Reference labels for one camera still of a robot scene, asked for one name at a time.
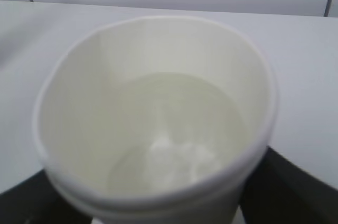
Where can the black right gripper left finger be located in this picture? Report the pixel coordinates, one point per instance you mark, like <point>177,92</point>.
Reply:
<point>36,201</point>

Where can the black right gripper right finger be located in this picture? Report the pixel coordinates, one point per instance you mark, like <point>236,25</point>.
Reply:
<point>280,192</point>

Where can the white paper cup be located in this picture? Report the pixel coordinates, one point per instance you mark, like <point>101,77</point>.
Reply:
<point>157,119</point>

